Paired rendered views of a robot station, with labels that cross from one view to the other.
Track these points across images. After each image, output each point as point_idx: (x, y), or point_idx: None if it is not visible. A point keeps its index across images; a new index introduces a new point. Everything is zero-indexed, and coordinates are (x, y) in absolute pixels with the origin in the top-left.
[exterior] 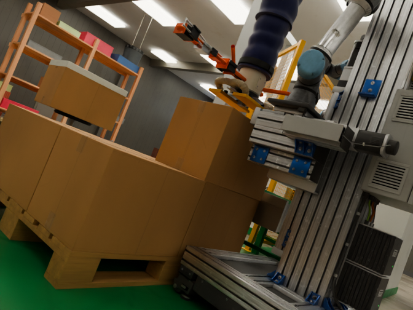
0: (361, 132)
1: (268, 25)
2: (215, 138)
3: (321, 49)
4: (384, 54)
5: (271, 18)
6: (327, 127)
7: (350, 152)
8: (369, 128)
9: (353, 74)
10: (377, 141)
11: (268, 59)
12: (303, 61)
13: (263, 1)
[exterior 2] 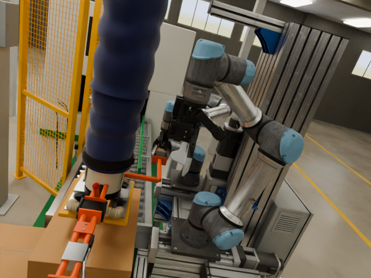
0: (260, 263)
1: (126, 116)
2: None
3: (241, 225)
4: None
5: (127, 106)
6: None
7: None
8: (248, 227)
9: (236, 181)
10: (273, 272)
11: (131, 154)
12: (225, 244)
13: (105, 73)
